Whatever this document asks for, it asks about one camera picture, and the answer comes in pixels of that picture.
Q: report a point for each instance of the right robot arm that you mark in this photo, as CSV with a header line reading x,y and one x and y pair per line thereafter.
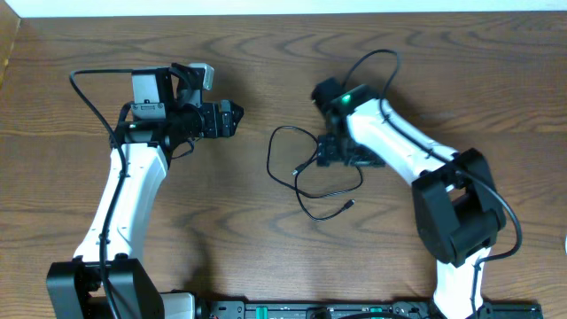
x,y
457,215

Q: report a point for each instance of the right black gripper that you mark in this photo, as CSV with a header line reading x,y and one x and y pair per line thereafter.
x,y
327,153

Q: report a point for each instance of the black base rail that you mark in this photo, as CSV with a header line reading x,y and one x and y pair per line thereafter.
x,y
411,309

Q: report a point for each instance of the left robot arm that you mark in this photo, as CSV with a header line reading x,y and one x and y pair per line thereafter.
x,y
106,277

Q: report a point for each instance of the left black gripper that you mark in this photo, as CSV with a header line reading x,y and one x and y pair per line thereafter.
x,y
224,120

